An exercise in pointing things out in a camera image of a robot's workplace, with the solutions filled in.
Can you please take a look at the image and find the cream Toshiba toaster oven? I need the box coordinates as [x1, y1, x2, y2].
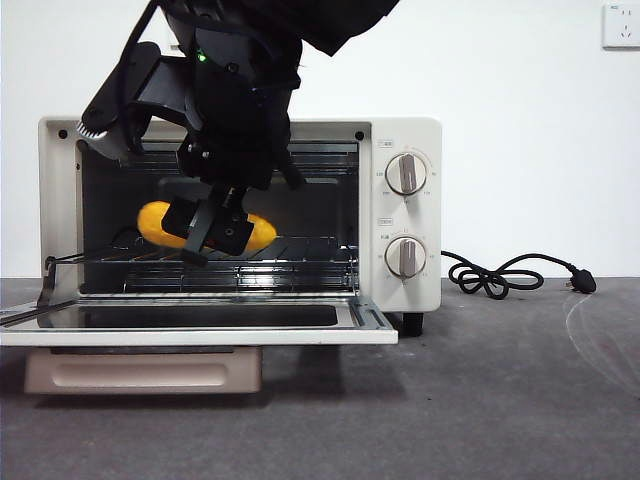
[38, 117, 444, 337]

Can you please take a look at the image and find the glass oven door with handle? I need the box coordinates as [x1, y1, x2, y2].
[0, 292, 400, 396]

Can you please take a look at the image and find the cream timer knob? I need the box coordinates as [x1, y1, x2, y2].
[386, 236, 429, 279]

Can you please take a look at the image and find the white wall socket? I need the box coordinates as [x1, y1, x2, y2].
[602, 3, 640, 50]

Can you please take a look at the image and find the yellow corn cob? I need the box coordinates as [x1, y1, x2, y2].
[137, 200, 278, 251]

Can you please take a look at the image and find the cream temperature knob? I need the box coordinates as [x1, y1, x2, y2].
[386, 153, 430, 197]

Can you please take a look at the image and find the wire oven rack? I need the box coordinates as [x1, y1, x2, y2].
[47, 234, 361, 294]

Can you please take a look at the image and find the black power cable with plug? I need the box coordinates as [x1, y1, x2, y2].
[440, 249, 597, 300]

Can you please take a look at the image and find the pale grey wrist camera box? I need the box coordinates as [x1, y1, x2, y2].
[77, 42, 199, 162]

